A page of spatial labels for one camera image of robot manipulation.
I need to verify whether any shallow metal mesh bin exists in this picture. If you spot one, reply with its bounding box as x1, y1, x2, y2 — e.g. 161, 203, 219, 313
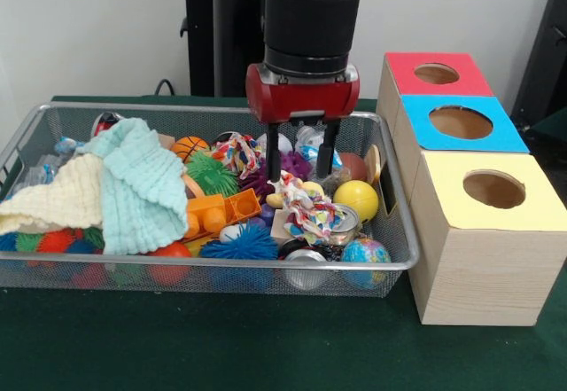
0, 101, 421, 298

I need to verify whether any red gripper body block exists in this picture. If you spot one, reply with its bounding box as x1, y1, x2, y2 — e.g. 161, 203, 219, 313
245, 63, 361, 125

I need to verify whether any black upright panel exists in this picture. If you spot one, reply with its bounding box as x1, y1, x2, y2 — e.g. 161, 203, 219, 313
509, 0, 567, 133

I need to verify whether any orange toy building brick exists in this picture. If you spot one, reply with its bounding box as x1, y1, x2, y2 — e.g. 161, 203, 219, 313
183, 190, 262, 239

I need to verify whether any dark green tablecloth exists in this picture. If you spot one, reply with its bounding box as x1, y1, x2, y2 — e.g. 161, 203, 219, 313
0, 94, 567, 391

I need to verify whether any mini basketball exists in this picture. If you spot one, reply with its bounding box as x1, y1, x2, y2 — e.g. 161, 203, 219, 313
170, 136, 211, 164

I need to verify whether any yellow plastic ball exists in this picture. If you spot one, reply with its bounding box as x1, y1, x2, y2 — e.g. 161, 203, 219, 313
332, 180, 381, 223

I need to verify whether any white ball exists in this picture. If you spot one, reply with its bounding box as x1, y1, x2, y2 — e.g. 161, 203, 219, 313
255, 132, 294, 157

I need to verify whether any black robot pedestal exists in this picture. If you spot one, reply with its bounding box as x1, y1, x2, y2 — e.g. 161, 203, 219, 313
170, 0, 358, 98

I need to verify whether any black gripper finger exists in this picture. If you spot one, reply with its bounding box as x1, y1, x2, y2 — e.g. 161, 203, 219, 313
315, 118, 341, 179
265, 122, 283, 184

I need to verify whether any yellow duck plush toy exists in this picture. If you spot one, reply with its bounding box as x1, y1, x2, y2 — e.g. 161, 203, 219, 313
265, 181, 327, 209

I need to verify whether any open silver tin can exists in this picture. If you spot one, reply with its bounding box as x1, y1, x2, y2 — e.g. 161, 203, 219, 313
330, 204, 361, 246

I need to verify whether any cream waffle cloth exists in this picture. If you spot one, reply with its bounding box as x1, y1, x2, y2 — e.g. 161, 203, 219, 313
0, 153, 105, 235

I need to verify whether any large dark green spiky ball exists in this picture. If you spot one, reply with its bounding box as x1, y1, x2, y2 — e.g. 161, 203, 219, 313
184, 151, 243, 199

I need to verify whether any mint waffle cloth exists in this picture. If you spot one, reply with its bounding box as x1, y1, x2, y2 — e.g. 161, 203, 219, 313
79, 117, 190, 255

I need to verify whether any wooden box with three holes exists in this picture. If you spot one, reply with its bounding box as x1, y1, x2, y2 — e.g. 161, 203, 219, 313
375, 51, 567, 326

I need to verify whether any black cable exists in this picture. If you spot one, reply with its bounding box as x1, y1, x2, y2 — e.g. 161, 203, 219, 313
153, 78, 179, 97

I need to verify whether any colourful patterned cloth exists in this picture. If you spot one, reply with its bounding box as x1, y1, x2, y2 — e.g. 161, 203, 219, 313
211, 133, 263, 176
275, 170, 350, 246

